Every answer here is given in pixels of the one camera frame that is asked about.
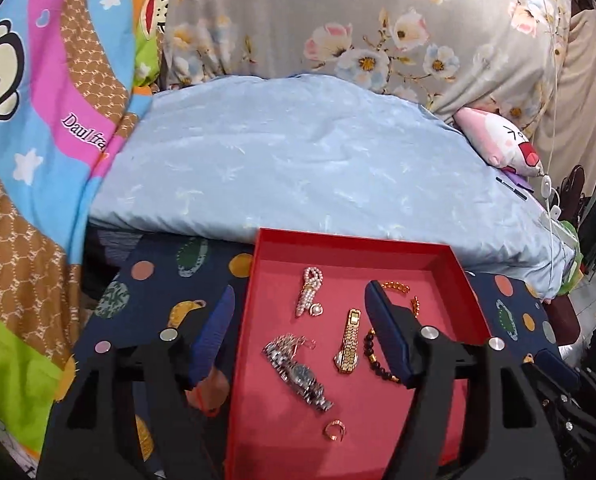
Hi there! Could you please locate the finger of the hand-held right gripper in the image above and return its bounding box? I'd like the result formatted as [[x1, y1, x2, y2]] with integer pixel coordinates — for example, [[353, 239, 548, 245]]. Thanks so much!
[[533, 349, 581, 387]]

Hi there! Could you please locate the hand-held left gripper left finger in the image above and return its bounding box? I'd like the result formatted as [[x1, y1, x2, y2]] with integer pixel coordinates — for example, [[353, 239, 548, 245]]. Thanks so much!
[[36, 285, 236, 480]]

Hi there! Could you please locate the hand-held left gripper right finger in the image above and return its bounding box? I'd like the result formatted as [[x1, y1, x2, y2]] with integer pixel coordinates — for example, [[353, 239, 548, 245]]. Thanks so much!
[[364, 280, 564, 480]]

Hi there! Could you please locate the black beaded bracelet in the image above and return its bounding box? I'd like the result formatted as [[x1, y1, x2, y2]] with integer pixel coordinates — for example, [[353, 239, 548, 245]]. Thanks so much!
[[363, 327, 403, 386]]

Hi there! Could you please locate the gold metal watch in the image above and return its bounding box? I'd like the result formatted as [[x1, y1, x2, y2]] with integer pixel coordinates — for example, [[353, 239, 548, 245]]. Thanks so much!
[[333, 307, 363, 375]]

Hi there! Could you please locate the red jewelry box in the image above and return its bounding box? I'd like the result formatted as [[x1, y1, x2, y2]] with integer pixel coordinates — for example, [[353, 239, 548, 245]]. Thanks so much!
[[225, 227, 494, 480]]

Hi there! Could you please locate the silver metal watch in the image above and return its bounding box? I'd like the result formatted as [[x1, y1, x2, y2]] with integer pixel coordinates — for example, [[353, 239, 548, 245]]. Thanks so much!
[[263, 334, 335, 413]]

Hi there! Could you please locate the navy planet printed cloth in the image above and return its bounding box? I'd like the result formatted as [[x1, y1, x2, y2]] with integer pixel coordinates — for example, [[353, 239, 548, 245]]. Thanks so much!
[[38, 232, 561, 480]]

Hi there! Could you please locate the pearl hair clip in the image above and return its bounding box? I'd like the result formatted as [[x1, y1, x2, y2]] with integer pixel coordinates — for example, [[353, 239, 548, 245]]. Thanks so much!
[[294, 266, 325, 318]]

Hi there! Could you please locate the green cloth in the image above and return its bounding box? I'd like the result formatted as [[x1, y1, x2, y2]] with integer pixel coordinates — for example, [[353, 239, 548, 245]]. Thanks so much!
[[555, 220, 584, 293]]

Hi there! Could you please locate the purple striped fabric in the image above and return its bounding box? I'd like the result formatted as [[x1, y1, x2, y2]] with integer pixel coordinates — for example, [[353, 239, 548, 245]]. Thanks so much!
[[495, 172, 535, 202]]

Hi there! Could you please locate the light blue pillow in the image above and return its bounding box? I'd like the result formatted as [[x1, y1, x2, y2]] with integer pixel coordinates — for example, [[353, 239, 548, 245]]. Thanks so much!
[[88, 74, 579, 301]]

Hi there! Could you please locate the pink plush toy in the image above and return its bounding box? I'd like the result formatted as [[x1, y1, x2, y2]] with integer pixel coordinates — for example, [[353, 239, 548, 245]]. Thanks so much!
[[453, 106, 544, 178]]

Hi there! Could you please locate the beige cloth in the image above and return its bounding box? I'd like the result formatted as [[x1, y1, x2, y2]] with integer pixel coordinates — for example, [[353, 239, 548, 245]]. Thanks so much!
[[530, 7, 596, 186]]

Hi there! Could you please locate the colourful cartoon printed blanket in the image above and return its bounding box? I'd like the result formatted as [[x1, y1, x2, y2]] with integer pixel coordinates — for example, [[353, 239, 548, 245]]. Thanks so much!
[[0, 0, 171, 461]]

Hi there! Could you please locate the grey floral bedding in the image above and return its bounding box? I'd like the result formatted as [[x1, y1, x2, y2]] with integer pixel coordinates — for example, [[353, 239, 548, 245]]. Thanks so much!
[[160, 0, 574, 121]]

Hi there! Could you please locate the gold chain bangle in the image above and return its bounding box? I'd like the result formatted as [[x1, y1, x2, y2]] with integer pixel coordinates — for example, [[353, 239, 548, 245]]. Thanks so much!
[[380, 281, 421, 318]]

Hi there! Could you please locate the red string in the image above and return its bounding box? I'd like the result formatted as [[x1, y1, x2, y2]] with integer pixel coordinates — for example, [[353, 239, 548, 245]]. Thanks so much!
[[195, 385, 225, 417]]

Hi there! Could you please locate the white cable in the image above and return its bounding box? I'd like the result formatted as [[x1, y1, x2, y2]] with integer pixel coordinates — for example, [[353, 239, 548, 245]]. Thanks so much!
[[540, 0, 566, 231]]

